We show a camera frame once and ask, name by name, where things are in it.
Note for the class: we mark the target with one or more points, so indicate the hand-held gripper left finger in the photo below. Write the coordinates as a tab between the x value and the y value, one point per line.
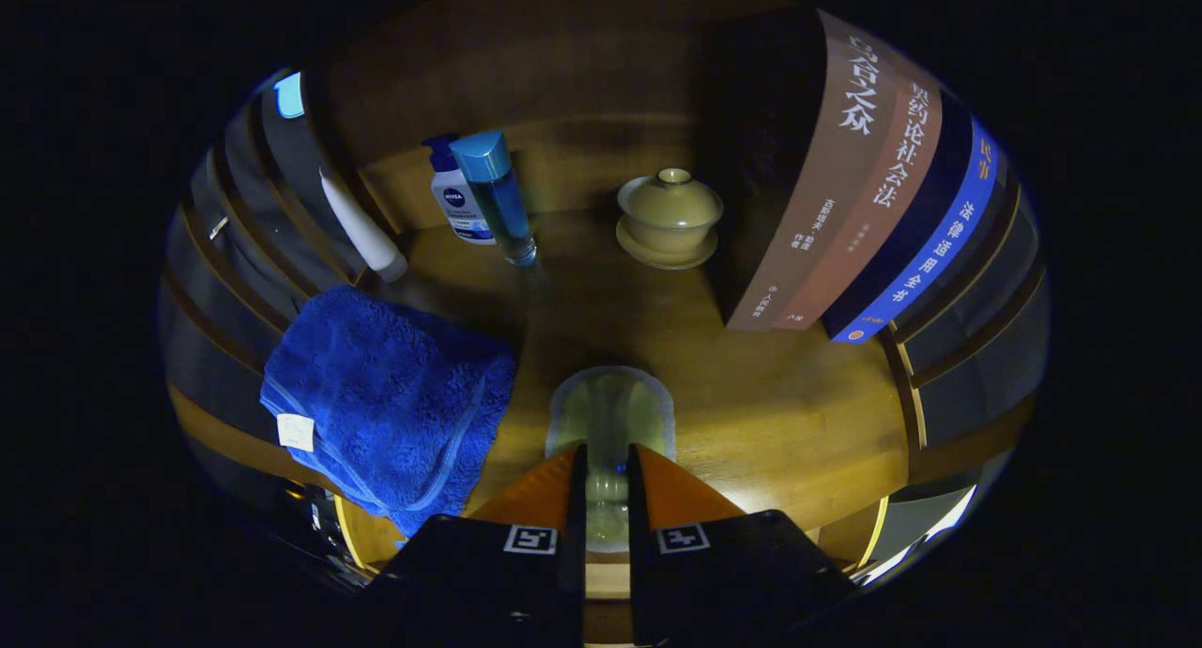
575	573

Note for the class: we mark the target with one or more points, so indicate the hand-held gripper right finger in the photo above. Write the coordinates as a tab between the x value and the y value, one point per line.
639	582

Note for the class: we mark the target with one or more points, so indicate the wooden countertop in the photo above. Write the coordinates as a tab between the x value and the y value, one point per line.
751	404

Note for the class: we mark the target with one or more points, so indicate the wooden cabinet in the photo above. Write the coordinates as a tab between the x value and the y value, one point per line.
563	84

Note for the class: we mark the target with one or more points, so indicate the blue towel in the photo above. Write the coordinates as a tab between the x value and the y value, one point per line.
376	394

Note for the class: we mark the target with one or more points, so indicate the beige lidded tea cup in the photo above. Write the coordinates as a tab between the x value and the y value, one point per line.
669	216

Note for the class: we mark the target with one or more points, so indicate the teal bottle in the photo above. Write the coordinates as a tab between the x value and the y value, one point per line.
498	202

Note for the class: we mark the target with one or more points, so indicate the white lotion bottle blue cap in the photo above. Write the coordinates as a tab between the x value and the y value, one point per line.
460	207

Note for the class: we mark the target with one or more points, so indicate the white tube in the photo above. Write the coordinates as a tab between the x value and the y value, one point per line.
366	235

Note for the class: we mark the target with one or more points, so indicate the dark brown book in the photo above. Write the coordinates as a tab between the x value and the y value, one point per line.
826	188

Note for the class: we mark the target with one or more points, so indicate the blue book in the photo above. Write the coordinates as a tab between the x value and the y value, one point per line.
939	244

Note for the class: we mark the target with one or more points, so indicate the reddish brown book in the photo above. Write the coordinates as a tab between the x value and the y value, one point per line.
887	197

